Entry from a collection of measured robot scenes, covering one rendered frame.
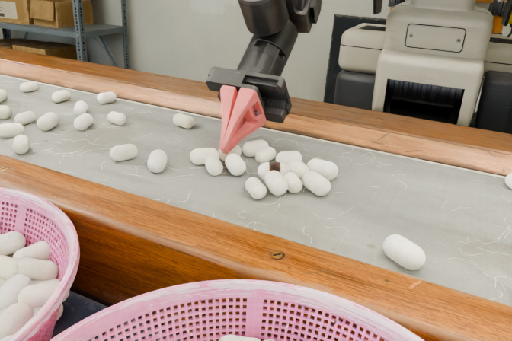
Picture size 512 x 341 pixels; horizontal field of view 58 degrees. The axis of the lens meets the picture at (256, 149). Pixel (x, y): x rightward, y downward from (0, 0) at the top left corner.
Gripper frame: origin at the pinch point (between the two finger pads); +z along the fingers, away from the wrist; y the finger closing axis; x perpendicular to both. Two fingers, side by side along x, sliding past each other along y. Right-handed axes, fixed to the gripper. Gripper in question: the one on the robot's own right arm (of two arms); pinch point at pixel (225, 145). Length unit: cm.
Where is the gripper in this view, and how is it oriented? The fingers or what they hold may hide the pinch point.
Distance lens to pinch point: 56.2
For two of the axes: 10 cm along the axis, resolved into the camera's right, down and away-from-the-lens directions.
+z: -3.5, 8.4, -4.2
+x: 2.2, 5.1, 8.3
